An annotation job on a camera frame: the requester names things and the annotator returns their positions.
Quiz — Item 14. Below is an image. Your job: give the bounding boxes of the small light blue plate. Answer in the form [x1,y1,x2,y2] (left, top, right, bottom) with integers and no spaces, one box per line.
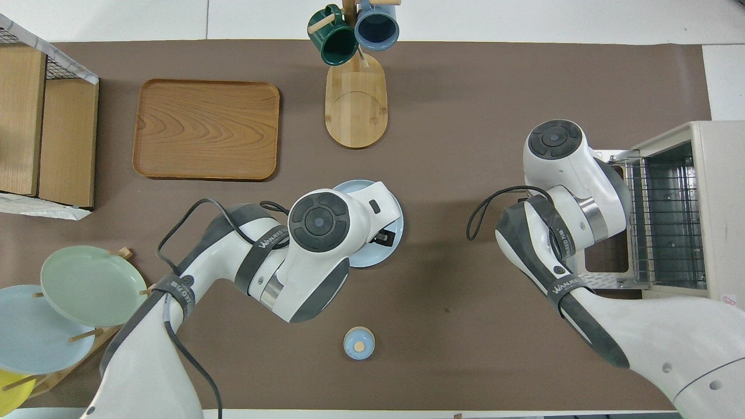
[332,179,404,268]

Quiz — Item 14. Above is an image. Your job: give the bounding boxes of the toaster oven glass door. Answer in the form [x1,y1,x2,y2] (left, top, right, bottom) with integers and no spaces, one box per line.
[573,148,647,292]

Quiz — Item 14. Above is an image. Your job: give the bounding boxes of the cream toaster oven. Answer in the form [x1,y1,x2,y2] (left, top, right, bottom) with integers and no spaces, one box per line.
[632,120,745,304]

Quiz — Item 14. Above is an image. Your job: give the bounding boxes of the large brown table mat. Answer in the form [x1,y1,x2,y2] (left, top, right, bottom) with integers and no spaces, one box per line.
[0,40,743,411]

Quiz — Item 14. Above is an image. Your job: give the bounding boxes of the wooden mug tree stand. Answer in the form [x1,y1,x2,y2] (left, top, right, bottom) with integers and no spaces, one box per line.
[307,0,402,150]

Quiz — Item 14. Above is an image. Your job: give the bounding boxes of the dark green mug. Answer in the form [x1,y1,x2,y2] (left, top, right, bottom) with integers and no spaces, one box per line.
[307,5,359,66]

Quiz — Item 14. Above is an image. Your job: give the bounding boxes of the blue mug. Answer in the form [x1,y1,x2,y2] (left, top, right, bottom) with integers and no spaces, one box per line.
[354,0,400,52]

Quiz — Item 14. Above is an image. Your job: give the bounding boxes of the rectangular wooden tray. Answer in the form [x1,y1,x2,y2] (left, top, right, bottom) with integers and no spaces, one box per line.
[132,79,281,182]

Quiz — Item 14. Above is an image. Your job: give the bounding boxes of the pale green plate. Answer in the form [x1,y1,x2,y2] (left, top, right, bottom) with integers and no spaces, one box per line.
[40,245,148,327]

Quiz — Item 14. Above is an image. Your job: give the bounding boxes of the wooden plate rack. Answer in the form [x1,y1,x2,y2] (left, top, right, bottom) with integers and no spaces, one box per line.
[0,247,159,399]

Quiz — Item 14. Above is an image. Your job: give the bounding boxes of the large light blue plate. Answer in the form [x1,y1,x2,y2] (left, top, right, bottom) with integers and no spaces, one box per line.
[0,284,97,375]

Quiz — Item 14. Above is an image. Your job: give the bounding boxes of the yellow plate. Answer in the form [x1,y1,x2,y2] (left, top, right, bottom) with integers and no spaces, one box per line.
[0,368,36,418]

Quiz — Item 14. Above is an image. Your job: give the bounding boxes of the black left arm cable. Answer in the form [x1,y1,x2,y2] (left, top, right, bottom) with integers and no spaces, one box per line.
[156,198,292,419]

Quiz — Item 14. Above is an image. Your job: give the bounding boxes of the metal oven wire rack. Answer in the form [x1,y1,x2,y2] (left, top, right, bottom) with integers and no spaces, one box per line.
[626,157,708,286]

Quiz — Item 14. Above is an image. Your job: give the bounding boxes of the wooden wire shelf rack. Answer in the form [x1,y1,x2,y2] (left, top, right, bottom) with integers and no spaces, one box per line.
[0,15,98,221]

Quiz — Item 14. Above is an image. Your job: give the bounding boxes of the black wire basket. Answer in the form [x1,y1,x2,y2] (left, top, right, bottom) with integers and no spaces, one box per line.
[0,26,66,80]

